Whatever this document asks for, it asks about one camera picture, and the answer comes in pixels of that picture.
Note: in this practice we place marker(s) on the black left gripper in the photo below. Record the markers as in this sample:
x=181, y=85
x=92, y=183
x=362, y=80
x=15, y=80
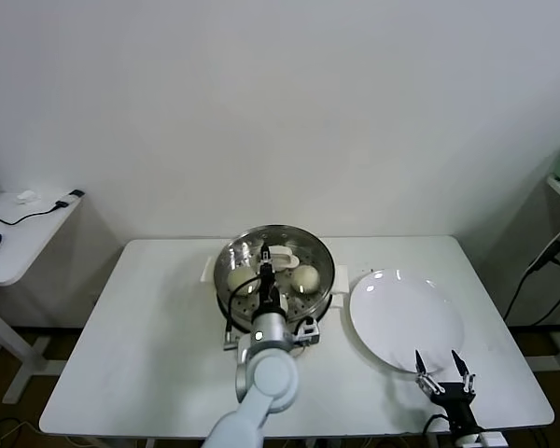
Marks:
x=268, y=296

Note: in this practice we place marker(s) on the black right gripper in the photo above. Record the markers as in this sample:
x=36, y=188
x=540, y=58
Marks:
x=453, y=396

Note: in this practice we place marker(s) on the stainless steel steamer basket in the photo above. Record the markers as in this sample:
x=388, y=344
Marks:
x=341, y=279

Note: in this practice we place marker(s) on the white round plate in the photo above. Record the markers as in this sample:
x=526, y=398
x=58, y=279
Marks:
x=401, y=317

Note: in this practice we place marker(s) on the white electric cooker pot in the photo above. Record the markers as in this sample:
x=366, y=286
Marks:
x=337, y=302

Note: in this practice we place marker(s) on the white side table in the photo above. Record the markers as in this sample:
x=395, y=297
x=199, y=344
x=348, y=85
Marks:
x=23, y=242

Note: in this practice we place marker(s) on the small white object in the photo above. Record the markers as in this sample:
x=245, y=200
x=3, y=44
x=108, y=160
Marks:
x=25, y=197

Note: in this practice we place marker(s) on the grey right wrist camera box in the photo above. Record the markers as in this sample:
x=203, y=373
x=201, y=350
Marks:
x=487, y=439

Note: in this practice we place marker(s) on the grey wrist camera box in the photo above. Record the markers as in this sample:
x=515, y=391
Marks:
x=487, y=439
x=308, y=332

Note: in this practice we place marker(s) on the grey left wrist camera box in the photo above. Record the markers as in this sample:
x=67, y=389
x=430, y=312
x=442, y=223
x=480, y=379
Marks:
x=308, y=332

